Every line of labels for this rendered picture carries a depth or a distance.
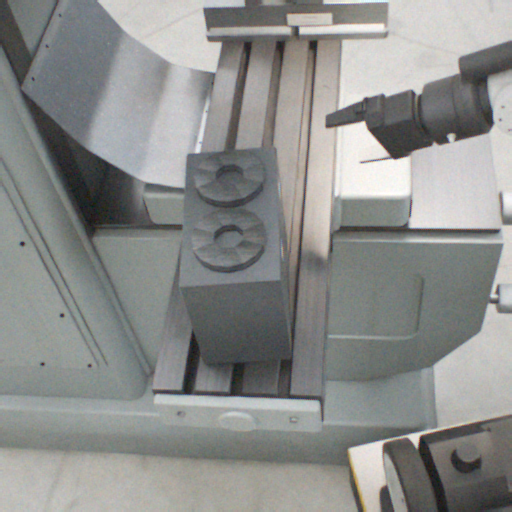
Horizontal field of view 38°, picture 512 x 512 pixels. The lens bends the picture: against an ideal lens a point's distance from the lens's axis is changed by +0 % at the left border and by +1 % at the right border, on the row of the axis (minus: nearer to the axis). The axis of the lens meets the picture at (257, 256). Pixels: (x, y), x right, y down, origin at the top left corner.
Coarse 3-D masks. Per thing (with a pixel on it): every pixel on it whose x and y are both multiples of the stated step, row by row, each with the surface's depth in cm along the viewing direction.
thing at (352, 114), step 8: (352, 104) 103; (360, 104) 101; (336, 112) 104; (344, 112) 103; (352, 112) 102; (360, 112) 101; (328, 120) 104; (336, 120) 103; (344, 120) 103; (352, 120) 102; (360, 120) 101; (328, 128) 105
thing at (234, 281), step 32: (192, 160) 97; (224, 160) 94; (256, 160) 94; (192, 192) 93; (224, 192) 91; (256, 192) 91; (192, 224) 90; (224, 224) 88; (256, 224) 87; (192, 256) 87; (224, 256) 85; (256, 256) 85; (192, 288) 85; (224, 288) 85; (256, 288) 85; (288, 288) 102; (192, 320) 90; (224, 320) 90; (256, 320) 90; (288, 320) 94; (224, 352) 96; (256, 352) 96; (288, 352) 97
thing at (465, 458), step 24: (432, 432) 132; (456, 432) 130; (480, 432) 128; (504, 432) 130; (432, 456) 127; (456, 456) 123; (480, 456) 122; (504, 456) 127; (432, 480) 131; (456, 480) 124; (480, 480) 123; (504, 480) 123; (456, 504) 123; (480, 504) 124; (504, 504) 124
